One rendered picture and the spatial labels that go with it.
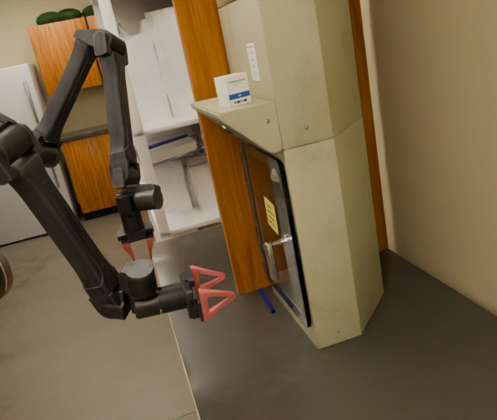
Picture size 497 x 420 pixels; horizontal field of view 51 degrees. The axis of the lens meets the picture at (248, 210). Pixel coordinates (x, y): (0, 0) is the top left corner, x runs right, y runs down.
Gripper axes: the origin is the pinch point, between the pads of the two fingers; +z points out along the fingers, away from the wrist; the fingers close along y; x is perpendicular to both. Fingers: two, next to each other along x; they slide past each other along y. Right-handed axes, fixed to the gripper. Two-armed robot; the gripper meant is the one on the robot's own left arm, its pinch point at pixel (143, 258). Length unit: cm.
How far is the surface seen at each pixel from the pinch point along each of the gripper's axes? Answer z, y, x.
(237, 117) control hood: -39, 24, -46
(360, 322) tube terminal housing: 14, 44, -45
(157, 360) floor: 108, -8, 127
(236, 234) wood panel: -2.2, 26.5, -8.5
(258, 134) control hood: -35, 28, -46
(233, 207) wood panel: -10.3, 27.2, -8.7
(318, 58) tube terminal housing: -46, 42, -46
